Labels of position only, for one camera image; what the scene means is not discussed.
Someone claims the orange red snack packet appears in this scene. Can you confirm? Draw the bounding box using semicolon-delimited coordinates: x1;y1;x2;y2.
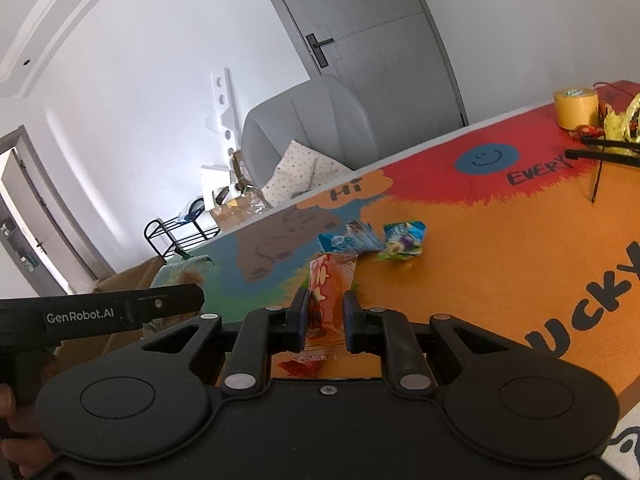
277;250;358;379

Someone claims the blue green plum packet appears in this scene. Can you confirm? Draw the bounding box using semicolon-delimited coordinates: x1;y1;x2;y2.
376;220;427;260

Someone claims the blue candy packet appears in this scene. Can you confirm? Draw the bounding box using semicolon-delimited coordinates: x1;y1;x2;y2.
317;220;385;255

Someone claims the green candy packet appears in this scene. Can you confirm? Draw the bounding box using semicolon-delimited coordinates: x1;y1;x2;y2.
142;256;215;337

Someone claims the person's left hand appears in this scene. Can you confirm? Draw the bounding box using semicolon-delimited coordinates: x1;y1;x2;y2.
0;349;59;480

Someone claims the open cardboard box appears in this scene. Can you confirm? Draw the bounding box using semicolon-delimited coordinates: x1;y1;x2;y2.
54;257;165;370

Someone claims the SF cardboard shipping box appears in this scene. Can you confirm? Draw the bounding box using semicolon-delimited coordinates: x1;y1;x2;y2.
210;188;271;232

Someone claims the black shoe rack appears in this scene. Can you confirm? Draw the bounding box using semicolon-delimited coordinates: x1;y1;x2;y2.
143;197;221;260

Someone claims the dotted beige cushion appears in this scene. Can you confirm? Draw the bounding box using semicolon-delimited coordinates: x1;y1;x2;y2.
260;140;352;207

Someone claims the colourful cartoon table mat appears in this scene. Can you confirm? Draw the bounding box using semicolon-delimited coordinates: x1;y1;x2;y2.
159;79;640;466

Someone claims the white perforated foam board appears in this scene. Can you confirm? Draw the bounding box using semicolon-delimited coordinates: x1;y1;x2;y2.
203;65;241;179

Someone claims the grey padded chair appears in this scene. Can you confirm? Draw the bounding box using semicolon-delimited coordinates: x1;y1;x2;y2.
241;76;381;186

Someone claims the black folding stand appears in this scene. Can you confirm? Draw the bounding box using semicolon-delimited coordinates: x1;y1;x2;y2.
564;136;640;204

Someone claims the yellow tape roll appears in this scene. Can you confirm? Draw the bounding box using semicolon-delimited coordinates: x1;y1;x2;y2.
553;88;600;131

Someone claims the grey door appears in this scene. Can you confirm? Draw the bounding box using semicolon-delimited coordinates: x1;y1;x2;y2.
271;0;468;156

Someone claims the yellow crumpled wrapper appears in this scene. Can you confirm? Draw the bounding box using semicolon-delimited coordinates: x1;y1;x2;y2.
603;94;640;144

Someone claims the black door handle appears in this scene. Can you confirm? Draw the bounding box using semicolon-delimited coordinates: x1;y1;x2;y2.
305;34;334;68

